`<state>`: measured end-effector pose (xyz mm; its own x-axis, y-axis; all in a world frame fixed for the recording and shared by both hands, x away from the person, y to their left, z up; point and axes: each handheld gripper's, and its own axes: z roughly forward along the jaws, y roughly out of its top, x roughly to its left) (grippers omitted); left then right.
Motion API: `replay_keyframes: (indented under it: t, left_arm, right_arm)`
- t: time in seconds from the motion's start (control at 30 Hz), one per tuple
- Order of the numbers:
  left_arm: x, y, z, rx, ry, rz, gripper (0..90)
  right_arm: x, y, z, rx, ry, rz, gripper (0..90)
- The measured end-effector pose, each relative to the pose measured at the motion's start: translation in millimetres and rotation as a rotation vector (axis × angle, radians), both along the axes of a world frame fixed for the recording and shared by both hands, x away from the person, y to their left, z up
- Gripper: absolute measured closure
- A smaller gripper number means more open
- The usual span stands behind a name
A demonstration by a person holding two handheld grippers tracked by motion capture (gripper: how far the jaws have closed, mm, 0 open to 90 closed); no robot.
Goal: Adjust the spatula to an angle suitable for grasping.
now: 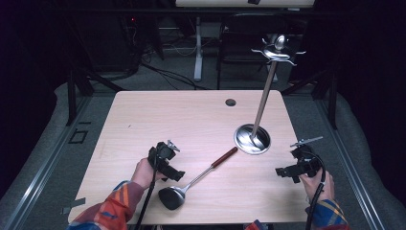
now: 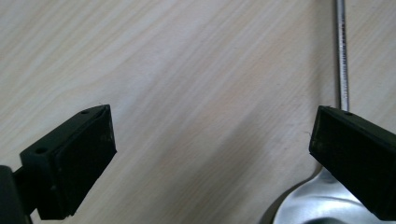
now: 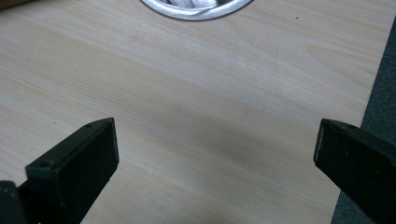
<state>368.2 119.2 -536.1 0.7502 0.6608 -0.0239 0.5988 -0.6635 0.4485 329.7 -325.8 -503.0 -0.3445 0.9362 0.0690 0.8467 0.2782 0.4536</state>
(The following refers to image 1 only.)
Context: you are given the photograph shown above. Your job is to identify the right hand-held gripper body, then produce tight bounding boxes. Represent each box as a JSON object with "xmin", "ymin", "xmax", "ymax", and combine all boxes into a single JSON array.
[{"xmin": 289, "ymin": 136, "xmax": 325, "ymax": 177}]

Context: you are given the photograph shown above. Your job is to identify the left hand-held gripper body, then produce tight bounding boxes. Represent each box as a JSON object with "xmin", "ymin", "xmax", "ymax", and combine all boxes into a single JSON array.
[{"xmin": 147, "ymin": 139, "xmax": 181, "ymax": 173}]

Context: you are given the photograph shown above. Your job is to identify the person's left hand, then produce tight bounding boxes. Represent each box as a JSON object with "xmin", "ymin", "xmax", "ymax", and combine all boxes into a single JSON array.
[{"xmin": 130, "ymin": 157, "xmax": 168, "ymax": 191}]

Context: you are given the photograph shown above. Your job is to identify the person's right hand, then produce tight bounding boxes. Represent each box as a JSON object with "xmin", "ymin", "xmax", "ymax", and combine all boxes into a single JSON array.
[{"xmin": 298, "ymin": 169, "xmax": 336, "ymax": 204}]

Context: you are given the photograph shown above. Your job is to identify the steel utensil stand with hooks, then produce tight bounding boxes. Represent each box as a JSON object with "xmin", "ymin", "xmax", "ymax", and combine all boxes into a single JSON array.
[{"xmin": 233, "ymin": 34, "xmax": 307, "ymax": 156}]

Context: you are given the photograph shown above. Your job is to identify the person's colourful clothing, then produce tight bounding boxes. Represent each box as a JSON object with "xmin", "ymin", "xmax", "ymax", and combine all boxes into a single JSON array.
[{"xmin": 243, "ymin": 218, "xmax": 272, "ymax": 230}]

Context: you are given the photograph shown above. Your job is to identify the grey tape strip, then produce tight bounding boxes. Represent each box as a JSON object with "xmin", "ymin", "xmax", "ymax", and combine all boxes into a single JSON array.
[{"xmin": 60, "ymin": 196, "xmax": 87, "ymax": 216}]

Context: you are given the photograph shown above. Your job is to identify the white desk leg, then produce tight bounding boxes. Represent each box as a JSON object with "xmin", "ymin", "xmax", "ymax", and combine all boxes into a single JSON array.
[{"xmin": 192, "ymin": 16, "xmax": 205, "ymax": 82}]

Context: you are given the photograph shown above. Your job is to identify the black ladle with brown handle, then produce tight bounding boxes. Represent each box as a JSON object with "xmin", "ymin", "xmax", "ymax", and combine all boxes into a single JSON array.
[{"xmin": 158, "ymin": 146, "xmax": 239, "ymax": 212}]

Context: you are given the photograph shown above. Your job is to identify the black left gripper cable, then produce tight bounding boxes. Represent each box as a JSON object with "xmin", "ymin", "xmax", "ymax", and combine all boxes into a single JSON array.
[{"xmin": 133, "ymin": 149, "xmax": 161, "ymax": 230}]

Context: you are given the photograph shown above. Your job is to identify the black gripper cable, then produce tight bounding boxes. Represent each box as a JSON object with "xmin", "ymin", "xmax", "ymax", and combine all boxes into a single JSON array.
[
  {"xmin": 304, "ymin": 149, "xmax": 327, "ymax": 230},
  {"xmin": 133, "ymin": 149, "xmax": 161, "ymax": 230}
]

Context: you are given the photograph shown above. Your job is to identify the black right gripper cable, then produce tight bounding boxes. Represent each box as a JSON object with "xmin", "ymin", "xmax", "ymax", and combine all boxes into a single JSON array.
[{"xmin": 304, "ymin": 149, "xmax": 327, "ymax": 230}]

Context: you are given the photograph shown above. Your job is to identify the aluminium floor rail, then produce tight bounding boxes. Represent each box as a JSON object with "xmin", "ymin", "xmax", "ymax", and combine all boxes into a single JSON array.
[
  {"xmin": 0, "ymin": 95, "xmax": 94, "ymax": 230},
  {"xmin": 314, "ymin": 97, "xmax": 389, "ymax": 230}
]

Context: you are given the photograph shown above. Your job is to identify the black metal frame leg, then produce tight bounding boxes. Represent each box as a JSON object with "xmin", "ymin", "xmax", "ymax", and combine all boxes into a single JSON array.
[
  {"xmin": 65, "ymin": 65, "xmax": 125, "ymax": 127},
  {"xmin": 281, "ymin": 68, "xmax": 339, "ymax": 130}
]

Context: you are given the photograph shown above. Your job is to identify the black floor cable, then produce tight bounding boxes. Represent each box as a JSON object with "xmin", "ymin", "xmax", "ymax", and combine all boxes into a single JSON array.
[{"xmin": 137, "ymin": 60, "xmax": 212, "ymax": 91}]

